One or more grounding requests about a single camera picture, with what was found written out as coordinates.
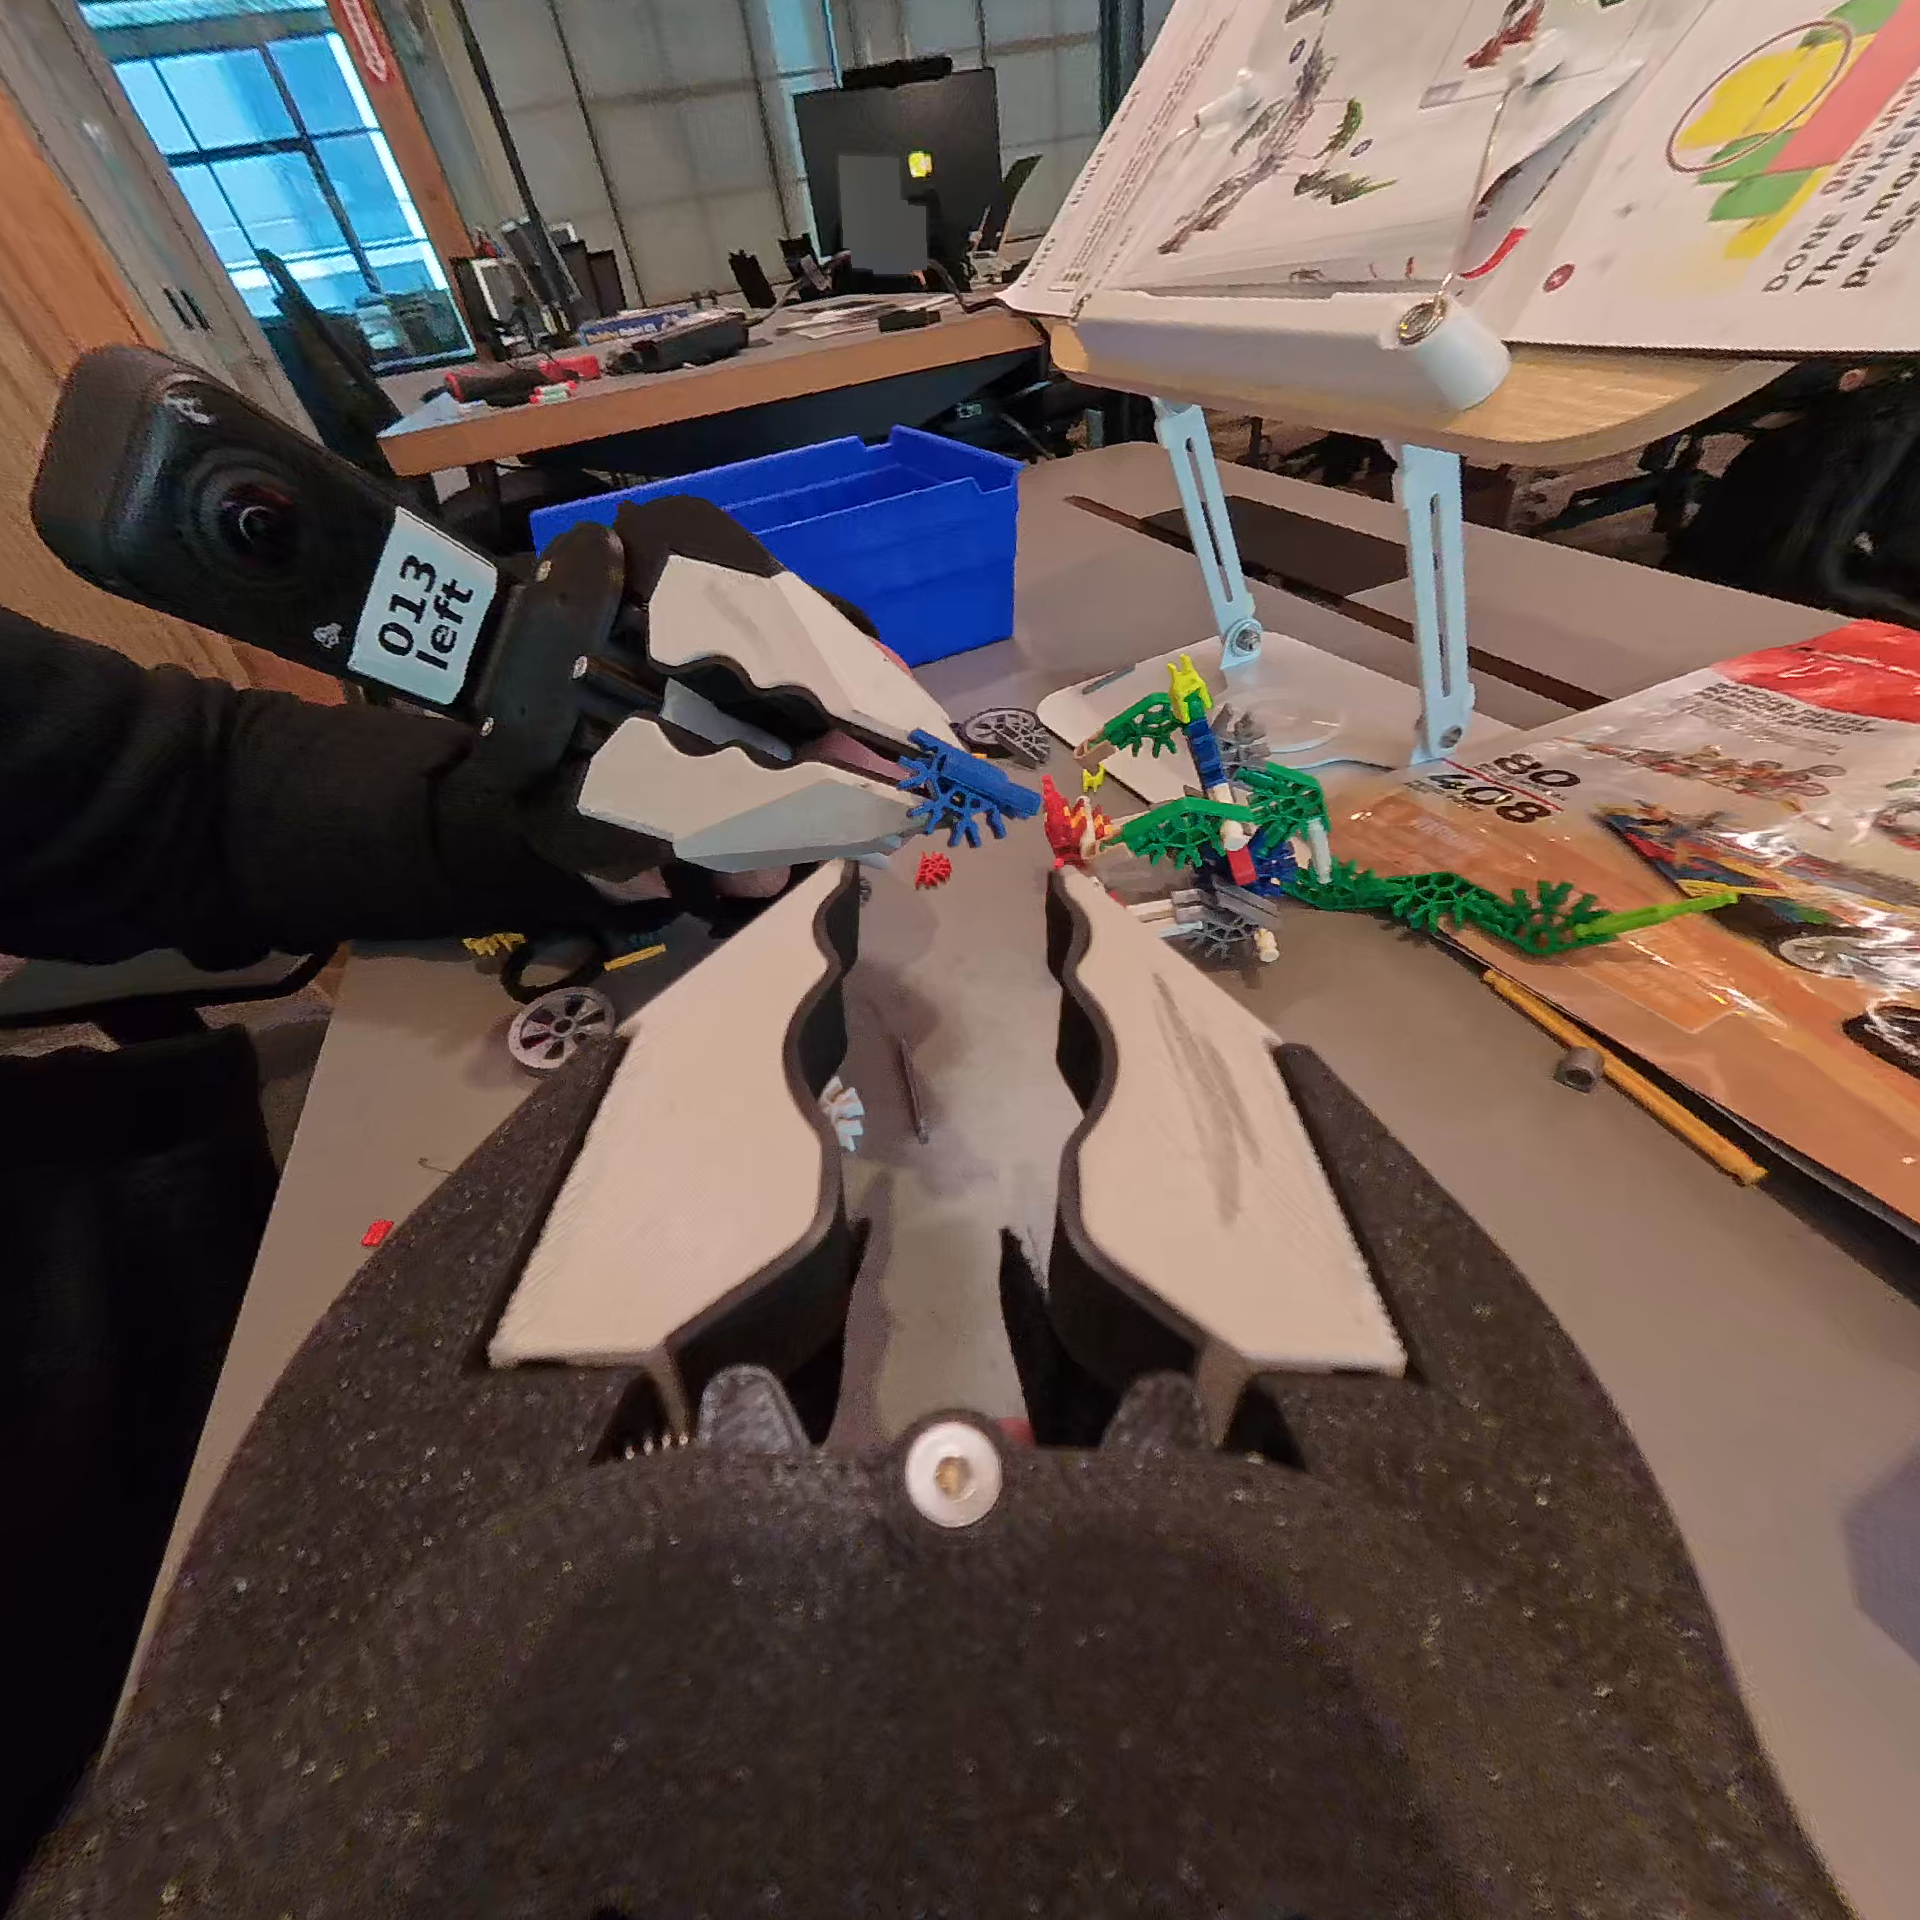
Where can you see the grey metal pin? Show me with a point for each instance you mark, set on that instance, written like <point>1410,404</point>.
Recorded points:
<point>912,1089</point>

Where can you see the black knobby tyre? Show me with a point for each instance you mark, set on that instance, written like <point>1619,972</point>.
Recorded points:
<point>524,974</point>

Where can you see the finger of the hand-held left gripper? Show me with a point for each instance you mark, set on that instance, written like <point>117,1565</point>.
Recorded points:
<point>765,628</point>
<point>720,809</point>

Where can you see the long yellow rod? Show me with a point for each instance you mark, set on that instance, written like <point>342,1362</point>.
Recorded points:
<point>1651,1109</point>

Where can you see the model picture instruction booklet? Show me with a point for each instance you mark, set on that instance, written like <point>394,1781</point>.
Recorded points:
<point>1276,148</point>

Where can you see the white wooden book stand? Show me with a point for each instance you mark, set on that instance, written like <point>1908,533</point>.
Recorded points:
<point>1276,352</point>

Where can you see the yellow snowflake connector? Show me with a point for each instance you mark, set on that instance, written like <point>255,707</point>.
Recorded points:
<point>494,945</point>

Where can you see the block picture instruction sheet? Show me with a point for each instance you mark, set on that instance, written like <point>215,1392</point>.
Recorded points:
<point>1771,148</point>

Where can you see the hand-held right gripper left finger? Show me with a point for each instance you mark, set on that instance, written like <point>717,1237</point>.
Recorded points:
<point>676,1201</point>

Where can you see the dark grey spoked wheel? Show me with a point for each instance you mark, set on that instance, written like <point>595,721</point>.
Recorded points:
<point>1005,733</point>

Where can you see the wooden top desk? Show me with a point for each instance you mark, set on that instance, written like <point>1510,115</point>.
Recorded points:
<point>599,412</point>

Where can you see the blue snowflake connector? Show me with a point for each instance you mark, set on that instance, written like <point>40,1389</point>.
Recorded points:
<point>960,795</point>

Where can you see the silver spoked wheel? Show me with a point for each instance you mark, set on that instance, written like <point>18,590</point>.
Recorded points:
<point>541,1043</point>

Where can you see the blue plastic bin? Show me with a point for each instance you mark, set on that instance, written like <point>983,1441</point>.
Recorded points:
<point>839,524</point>

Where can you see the black monitor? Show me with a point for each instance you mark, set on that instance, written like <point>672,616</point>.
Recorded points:
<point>960,118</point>

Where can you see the person's left hand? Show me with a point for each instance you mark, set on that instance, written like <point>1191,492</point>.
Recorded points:
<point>734,884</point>

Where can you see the orange red toy package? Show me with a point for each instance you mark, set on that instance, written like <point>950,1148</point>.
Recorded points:
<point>1501,884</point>

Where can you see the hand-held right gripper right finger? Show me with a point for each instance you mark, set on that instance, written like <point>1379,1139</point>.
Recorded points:
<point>1231,1213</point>

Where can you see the white snowflake connector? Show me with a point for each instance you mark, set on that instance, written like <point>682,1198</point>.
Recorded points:
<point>839,1117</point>

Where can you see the colourful construction toy model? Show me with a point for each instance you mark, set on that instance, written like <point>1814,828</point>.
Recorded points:
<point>1202,826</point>

